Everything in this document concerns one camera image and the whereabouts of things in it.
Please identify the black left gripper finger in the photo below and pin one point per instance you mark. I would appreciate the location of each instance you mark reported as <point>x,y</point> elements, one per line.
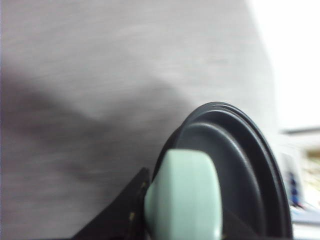
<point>123,219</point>

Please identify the black frying pan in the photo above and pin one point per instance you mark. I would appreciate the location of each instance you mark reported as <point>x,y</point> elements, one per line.
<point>216,178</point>

